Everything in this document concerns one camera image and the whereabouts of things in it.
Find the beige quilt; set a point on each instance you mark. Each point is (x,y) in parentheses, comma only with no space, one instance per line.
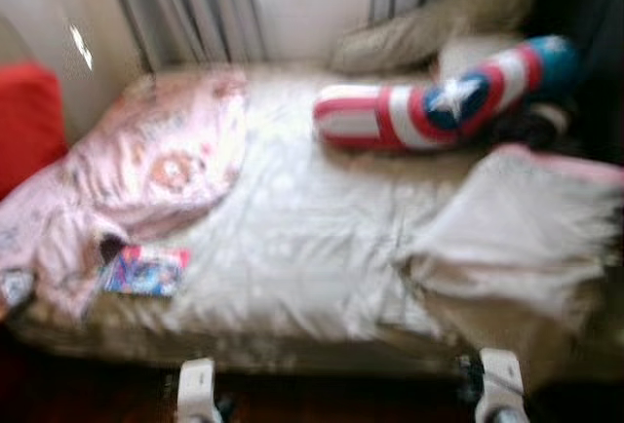
(517,228)

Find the pink cartoon print blanket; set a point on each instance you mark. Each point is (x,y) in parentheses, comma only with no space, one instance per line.
(146,160)

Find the colourful comic book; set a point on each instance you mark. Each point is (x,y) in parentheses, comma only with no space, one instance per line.
(146,272)

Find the red white striped star pillow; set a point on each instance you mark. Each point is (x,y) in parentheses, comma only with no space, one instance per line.
(409,111)

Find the long red cushion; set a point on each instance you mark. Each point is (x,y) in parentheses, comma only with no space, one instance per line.
(29,126)

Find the beige pillow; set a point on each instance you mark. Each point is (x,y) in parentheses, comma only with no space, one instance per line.
(409,38)

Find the dark tall furniture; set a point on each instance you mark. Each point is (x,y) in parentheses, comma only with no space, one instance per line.
(585,33)

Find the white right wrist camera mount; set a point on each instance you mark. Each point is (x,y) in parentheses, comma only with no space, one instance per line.
(502,384)

